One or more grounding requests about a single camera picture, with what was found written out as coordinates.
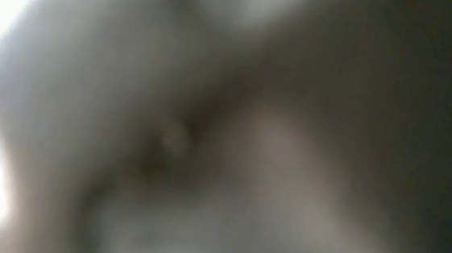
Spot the green artificial plant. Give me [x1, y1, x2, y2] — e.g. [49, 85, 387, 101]
[0, 0, 452, 253]

